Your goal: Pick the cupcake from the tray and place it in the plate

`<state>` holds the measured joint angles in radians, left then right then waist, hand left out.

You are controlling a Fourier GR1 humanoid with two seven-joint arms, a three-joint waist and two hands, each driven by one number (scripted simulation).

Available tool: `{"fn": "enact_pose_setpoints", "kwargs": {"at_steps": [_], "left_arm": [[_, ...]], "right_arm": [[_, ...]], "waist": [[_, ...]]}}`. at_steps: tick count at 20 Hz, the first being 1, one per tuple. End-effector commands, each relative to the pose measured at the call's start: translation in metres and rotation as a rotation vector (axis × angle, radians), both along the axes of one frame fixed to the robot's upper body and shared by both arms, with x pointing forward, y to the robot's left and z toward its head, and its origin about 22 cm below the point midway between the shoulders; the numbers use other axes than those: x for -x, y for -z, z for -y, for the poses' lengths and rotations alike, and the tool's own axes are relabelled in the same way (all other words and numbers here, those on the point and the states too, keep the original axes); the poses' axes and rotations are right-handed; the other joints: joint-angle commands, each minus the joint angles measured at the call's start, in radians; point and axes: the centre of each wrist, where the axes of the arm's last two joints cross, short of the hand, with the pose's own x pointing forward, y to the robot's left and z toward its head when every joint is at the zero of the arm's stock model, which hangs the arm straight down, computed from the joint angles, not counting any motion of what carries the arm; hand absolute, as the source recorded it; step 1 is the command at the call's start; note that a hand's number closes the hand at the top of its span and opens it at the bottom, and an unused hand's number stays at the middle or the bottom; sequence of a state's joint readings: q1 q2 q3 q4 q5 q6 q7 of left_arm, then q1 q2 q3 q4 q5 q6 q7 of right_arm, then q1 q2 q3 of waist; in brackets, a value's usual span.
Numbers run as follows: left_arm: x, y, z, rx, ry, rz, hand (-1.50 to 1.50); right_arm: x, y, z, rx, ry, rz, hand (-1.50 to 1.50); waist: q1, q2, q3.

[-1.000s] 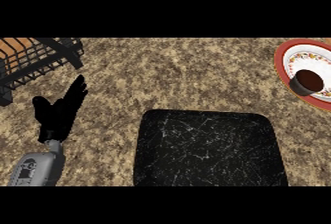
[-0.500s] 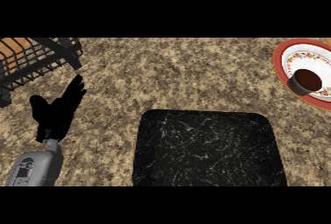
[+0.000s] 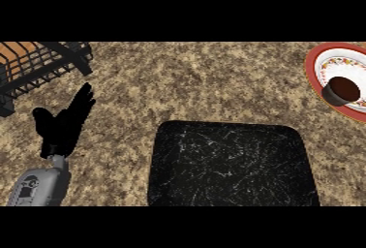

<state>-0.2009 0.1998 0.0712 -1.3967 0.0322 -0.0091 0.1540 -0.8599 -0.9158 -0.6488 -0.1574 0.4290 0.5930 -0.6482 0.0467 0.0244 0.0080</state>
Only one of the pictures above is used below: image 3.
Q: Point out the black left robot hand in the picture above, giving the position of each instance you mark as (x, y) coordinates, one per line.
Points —
(63, 129)

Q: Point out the black scratched tray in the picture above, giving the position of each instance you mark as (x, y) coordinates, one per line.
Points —
(230, 164)

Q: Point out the red rimmed floral plate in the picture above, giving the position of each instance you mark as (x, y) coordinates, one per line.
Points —
(339, 64)

